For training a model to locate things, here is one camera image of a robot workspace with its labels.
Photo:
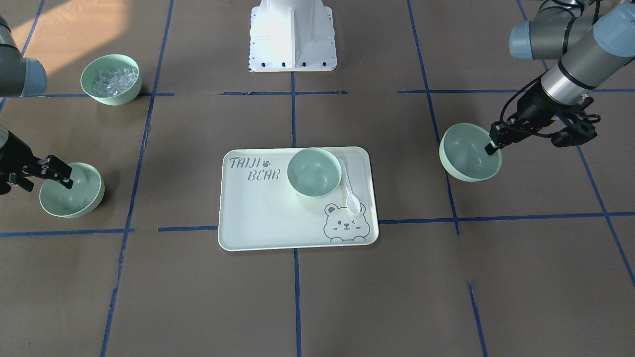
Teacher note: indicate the black gripper finger outside bowl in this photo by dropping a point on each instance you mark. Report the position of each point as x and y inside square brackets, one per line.
[14, 179]

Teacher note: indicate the black gripper finger inside bowl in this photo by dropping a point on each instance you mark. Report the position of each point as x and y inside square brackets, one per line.
[49, 168]
[500, 136]

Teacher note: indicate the black gripper finger behind bowl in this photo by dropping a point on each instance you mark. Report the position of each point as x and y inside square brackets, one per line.
[576, 132]

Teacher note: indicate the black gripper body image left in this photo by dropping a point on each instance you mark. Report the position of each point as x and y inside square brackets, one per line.
[11, 154]

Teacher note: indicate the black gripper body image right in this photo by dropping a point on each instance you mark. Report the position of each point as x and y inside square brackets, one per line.
[531, 110]

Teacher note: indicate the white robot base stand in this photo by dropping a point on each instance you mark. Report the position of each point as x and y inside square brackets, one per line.
[292, 36]

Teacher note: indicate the green bowl with ice cubes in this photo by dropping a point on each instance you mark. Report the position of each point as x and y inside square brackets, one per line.
[112, 80]

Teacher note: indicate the white plastic spoon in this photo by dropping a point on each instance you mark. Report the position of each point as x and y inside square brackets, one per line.
[352, 201]

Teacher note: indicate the green bowl on tray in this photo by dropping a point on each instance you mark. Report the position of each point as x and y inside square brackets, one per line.
[314, 172]

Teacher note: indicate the pale green bear tray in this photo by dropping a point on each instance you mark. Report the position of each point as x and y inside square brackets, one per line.
[259, 209]

